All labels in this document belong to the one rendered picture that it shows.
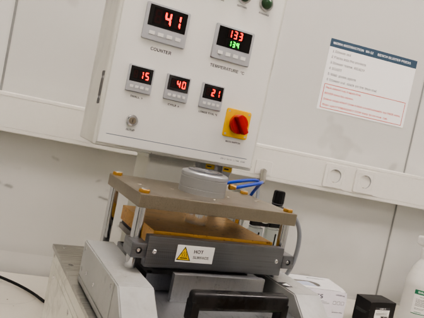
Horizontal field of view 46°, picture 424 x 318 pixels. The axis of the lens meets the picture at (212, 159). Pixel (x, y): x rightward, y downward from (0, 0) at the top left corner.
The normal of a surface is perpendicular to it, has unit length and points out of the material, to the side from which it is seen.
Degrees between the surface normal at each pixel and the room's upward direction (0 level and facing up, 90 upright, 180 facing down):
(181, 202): 90
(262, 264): 90
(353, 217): 90
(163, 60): 90
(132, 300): 41
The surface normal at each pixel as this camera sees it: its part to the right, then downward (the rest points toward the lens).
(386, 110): 0.23, 0.10
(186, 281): 0.43, 0.14
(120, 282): 0.20, -0.98
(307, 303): 0.43, -0.65
